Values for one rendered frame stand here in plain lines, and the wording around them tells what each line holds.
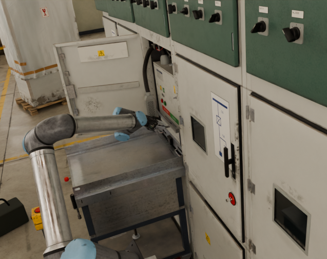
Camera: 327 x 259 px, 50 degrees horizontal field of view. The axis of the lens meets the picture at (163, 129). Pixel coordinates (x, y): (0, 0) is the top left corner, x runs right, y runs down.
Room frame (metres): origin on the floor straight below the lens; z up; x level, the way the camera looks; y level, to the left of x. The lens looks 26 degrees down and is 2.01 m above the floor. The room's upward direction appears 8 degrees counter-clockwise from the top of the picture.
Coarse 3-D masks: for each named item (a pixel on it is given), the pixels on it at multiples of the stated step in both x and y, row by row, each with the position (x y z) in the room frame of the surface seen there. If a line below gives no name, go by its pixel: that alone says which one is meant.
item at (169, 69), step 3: (171, 60) 2.37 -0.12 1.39; (156, 63) 2.33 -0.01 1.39; (159, 63) 2.34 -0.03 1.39; (171, 63) 2.29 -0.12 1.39; (159, 66) 2.25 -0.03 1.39; (162, 66) 2.25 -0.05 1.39; (165, 66) 2.24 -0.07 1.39; (168, 66) 2.23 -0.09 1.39; (171, 66) 2.22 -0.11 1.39; (165, 69) 2.15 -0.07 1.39; (168, 69) 2.16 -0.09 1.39; (171, 69) 2.15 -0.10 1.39; (168, 72) 2.08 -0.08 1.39; (171, 72) 2.08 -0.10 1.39; (171, 75) 2.03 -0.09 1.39
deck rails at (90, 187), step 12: (144, 132) 2.38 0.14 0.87; (84, 144) 2.26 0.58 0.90; (96, 144) 2.28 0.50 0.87; (108, 144) 2.30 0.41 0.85; (144, 168) 1.81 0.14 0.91; (156, 168) 1.83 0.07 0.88; (168, 168) 1.85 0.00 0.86; (96, 180) 1.73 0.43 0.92; (108, 180) 1.75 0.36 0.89; (120, 180) 1.77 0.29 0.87; (132, 180) 1.78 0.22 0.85; (84, 192) 1.71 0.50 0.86
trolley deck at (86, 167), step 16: (128, 144) 2.26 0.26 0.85; (144, 144) 2.23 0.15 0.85; (160, 144) 2.19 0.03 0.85; (80, 160) 2.12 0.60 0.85; (96, 160) 2.09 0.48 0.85; (112, 160) 2.06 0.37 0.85; (128, 160) 2.03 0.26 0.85; (144, 160) 2.00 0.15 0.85; (160, 160) 1.97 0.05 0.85; (80, 176) 1.91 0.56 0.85; (96, 176) 1.89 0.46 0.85; (160, 176) 1.80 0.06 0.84; (176, 176) 1.83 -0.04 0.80; (96, 192) 1.71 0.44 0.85; (112, 192) 1.72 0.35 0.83; (128, 192) 1.74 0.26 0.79
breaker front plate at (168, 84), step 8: (160, 80) 2.27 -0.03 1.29; (168, 80) 2.10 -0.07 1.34; (168, 88) 2.12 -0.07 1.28; (160, 96) 2.32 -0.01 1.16; (168, 96) 2.14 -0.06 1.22; (160, 104) 2.35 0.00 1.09; (168, 104) 2.16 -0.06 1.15; (176, 104) 2.01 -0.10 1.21; (160, 112) 2.38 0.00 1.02; (176, 112) 2.02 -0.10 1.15; (168, 120) 2.20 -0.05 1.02; (168, 128) 2.23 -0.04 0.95; (176, 128) 2.05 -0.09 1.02; (176, 136) 2.08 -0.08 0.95
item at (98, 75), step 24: (72, 48) 2.53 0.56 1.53; (96, 48) 2.49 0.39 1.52; (120, 48) 2.47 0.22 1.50; (72, 72) 2.53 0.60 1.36; (96, 72) 2.52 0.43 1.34; (120, 72) 2.50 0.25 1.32; (72, 96) 2.51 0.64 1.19; (96, 96) 2.52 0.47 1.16; (120, 96) 2.51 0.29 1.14; (144, 96) 2.49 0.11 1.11
